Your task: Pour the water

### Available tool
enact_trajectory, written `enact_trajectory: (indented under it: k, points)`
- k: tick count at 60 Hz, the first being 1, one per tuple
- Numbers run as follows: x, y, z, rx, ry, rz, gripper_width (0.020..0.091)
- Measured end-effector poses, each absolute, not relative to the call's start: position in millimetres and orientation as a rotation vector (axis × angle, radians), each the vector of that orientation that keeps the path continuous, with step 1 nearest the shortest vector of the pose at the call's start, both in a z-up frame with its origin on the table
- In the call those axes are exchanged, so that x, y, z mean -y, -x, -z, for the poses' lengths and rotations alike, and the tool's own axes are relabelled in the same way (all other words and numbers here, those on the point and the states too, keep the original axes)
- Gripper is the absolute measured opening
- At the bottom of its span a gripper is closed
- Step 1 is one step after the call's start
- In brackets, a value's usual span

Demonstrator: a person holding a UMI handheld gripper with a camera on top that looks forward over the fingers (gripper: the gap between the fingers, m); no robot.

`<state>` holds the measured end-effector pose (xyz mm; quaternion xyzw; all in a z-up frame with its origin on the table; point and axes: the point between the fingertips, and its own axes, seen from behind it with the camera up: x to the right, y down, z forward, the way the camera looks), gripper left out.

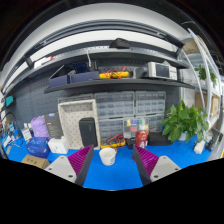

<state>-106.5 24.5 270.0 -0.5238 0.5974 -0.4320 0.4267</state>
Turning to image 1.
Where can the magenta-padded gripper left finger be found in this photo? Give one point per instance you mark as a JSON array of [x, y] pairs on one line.
[[61, 168]]

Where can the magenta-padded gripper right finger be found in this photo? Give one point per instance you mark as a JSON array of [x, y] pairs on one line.
[[163, 168]]

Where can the red drink bottle white cap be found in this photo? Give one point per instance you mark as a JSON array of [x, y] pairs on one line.
[[141, 136]]

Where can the white carton box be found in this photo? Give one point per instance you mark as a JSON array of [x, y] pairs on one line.
[[58, 145]]

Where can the brown cardboard box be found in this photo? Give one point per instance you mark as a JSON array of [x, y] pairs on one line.
[[35, 161]]

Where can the flat black zip case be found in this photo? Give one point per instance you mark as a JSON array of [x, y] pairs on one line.
[[159, 139]]

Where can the small black box white label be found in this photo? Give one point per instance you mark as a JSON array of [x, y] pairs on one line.
[[130, 143]]

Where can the small white block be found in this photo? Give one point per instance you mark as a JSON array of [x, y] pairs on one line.
[[199, 147]]

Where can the dark grey upright box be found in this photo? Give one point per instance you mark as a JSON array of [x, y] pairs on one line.
[[54, 125]]

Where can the grey small-parts drawer cabinet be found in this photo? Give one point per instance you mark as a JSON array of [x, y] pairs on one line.
[[150, 102], [114, 105], [156, 123], [111, 128]]

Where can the purple plastic bag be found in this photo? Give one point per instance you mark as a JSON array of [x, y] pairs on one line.
[[39, 126]]

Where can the white cup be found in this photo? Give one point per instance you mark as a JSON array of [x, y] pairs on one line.
[[107, 156]]

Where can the small white carton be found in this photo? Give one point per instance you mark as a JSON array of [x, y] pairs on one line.
[[26, 134]]

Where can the white perforated tray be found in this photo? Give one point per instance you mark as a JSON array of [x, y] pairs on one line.
[[70, 120]]

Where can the green potted plant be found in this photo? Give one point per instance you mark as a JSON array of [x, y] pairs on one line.
[[183, 121]]

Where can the clear box of colourful parts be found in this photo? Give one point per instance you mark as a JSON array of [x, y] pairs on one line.
[[130, 126]]

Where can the yellow multimeter with red leads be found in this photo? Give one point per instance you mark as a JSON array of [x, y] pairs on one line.
[[113, 142]]

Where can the white shelf rack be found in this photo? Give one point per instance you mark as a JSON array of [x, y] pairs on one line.
[[203, 76]]

